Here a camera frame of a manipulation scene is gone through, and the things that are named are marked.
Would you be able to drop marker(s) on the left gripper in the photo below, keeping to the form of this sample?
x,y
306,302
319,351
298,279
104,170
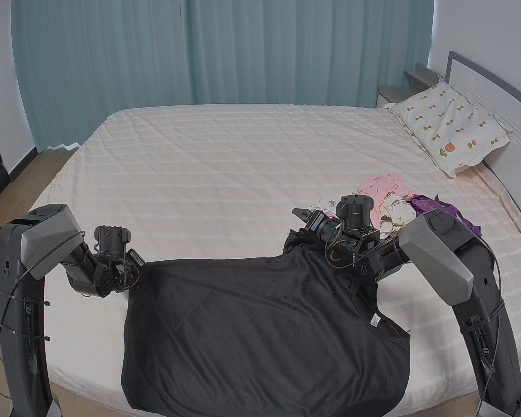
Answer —
x,y
128,274

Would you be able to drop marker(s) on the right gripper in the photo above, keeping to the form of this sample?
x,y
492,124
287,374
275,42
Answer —
x,y
323,228

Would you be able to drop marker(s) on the white printed garment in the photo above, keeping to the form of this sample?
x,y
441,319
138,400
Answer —
x,y
395,215

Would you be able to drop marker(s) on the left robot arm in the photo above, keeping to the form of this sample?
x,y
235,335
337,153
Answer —
x,y
21,319

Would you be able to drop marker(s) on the bed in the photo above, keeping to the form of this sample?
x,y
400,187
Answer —
x,y
221,167

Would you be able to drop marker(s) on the blue-green curtain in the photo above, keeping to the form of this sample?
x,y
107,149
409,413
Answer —
x,y
199,37

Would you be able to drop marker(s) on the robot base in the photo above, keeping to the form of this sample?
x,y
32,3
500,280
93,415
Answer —
x,y
488,410

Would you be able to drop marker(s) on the grey bedside table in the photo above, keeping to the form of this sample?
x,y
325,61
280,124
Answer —
x,y
395,91

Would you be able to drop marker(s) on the pink garment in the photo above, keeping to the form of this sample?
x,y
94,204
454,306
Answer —
x,y
386,187

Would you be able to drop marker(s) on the purple garment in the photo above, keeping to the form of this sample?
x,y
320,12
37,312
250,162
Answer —
x,y
434,204

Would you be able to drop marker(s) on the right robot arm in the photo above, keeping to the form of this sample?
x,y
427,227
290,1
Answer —
x,y
438,254

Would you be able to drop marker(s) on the black T-shirt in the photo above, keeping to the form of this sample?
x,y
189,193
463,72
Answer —
x,y
252,328

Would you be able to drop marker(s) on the white printed pillow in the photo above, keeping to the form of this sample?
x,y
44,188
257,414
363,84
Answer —
x,y
451,124

